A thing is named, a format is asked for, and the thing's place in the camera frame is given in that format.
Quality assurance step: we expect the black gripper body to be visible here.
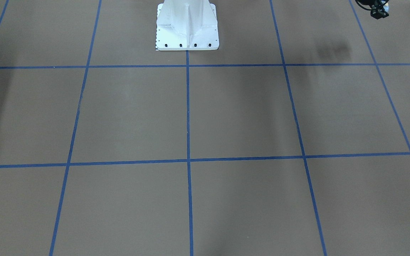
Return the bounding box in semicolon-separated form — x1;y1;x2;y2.
355;0;382;10

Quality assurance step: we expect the blue and cream call bell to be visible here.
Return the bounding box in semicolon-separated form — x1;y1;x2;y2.
383;3;389;12

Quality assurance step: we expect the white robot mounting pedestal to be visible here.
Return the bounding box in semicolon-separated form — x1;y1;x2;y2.
155;0;220;51

